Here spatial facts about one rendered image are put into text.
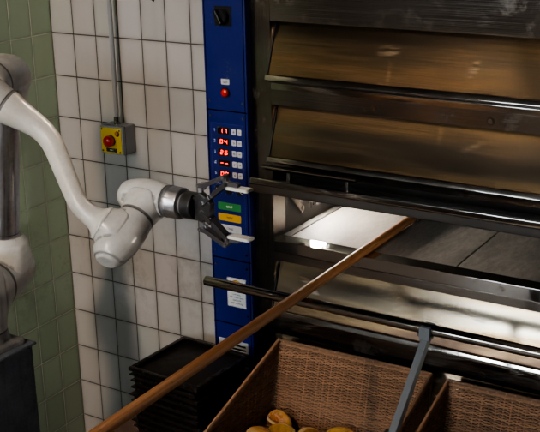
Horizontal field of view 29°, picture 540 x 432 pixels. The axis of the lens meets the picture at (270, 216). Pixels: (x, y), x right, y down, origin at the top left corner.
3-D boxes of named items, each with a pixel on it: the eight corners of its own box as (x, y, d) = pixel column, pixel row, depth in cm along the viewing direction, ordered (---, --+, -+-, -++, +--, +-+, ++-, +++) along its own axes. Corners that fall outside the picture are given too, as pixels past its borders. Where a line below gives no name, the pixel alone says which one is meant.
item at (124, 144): (114, 148, 371) (112, 120, 368) (136, 152, 366) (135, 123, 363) (100, 153, 365) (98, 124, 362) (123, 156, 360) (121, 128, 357)
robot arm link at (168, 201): (178, 212, 298) (195, 215, 295) (159, 221, 290) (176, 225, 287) (177, 181, 295) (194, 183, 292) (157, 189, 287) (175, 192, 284)
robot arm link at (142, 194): (183, 201, 299) (160, 235, 292) (140, 193, 307) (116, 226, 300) (170, 173, 292) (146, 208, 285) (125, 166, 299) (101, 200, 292)
